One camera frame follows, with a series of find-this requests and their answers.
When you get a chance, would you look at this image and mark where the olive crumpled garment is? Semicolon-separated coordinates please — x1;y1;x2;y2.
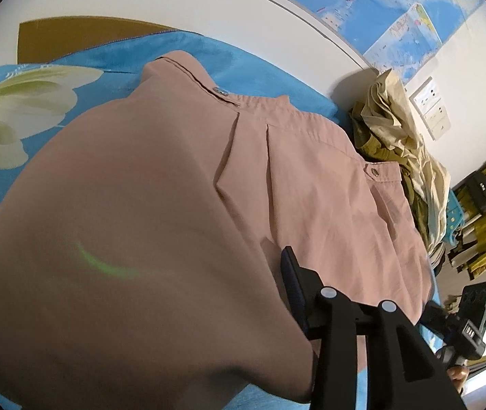
347;100;430;242

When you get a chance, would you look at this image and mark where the brown wooden headboard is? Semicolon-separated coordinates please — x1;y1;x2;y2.
17;17;181;68

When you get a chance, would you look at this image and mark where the teal plastic stool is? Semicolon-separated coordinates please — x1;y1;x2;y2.
443;188;466;248

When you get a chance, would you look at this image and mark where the large wall map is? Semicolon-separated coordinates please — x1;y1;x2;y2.
230;0;486;54

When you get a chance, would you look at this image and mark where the white wall socket panel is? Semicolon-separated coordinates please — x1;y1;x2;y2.
409;76;453;141

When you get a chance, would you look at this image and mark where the beige crumpled garment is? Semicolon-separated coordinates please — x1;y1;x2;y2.
360;68;453;249

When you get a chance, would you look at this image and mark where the small world map poster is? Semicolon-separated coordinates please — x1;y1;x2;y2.
362;3;442;84

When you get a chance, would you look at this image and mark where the blue floral bedsheet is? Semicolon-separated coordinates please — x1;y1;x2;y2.
0;30;444;410

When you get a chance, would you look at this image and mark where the person's right hand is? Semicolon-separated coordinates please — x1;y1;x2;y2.
445;365;471;399

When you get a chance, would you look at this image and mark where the black box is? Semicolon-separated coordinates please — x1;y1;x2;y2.
454;171;486;214

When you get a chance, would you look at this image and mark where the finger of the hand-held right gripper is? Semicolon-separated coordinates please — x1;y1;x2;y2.
419;300;453;339

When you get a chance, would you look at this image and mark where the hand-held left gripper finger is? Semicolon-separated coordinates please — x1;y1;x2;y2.
280;245;468;410

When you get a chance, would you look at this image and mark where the pink zip jacket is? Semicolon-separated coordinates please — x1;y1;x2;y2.
0;50;435;410

